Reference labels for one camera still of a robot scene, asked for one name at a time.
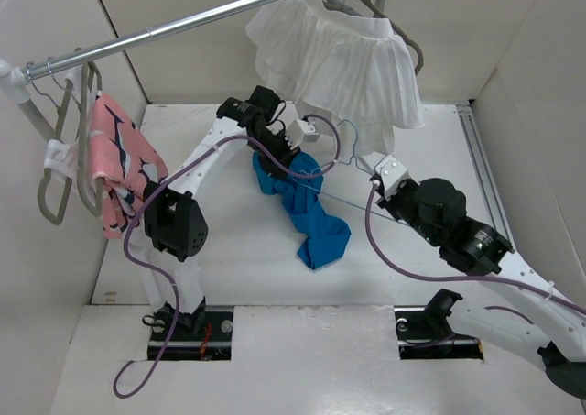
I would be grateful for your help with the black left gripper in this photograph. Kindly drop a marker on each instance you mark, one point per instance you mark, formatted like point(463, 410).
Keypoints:
point(287, 155)

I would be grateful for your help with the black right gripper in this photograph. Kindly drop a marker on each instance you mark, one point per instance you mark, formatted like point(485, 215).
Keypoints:
point(389, 204)

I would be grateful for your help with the light blue wire hanger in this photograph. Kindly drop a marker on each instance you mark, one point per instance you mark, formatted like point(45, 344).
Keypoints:
point(353, 159)

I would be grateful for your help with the blue t shirt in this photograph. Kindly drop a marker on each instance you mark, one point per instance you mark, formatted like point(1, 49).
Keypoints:
point(326, 236)

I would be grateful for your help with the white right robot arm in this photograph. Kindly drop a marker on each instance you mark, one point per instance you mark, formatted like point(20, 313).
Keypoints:
point(553, 336)

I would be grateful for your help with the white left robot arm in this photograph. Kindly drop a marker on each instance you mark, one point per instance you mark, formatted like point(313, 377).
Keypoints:
point(174, 222)

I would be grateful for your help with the grey hanger holding skirt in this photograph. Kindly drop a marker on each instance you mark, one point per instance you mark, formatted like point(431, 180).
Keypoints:
point(393, 25)

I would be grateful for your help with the grey velvet hanger inner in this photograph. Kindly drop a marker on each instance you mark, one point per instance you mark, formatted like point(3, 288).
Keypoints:
point(90, 192)

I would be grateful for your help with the grey velvet hanger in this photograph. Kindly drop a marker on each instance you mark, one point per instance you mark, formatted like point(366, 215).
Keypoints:
point(90, 192)
point(53, 192)

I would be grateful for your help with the grey velvet hanger outer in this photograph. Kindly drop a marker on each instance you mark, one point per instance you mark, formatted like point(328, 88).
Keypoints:
point(53, 192)

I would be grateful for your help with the white pleated skirt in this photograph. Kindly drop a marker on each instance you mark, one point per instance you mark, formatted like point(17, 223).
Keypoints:
point(353, 70)

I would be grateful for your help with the pink shark print garment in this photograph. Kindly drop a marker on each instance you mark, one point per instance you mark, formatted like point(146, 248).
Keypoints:
point(123, 161)

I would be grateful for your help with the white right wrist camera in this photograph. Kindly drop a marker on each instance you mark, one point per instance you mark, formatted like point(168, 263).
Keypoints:
point(389, 172)

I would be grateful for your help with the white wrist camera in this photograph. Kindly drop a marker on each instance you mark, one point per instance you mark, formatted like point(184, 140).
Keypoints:
point(300, 131)
point(389, 172)

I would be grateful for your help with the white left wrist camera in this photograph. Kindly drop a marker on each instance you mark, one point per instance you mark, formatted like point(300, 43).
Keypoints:
point(300, 131)

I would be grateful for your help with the aluminium rail right edge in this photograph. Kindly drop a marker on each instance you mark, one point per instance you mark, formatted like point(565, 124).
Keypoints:
point(491, 196)

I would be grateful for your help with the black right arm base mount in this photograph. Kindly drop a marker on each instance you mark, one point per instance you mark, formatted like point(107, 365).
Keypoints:
point(423, 332)

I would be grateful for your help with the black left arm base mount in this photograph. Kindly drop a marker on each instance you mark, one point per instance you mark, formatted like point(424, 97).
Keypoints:
point(205, 335)

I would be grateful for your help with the silver clothes rack rail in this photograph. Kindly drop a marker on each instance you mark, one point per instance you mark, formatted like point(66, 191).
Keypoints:
point(38, 70)

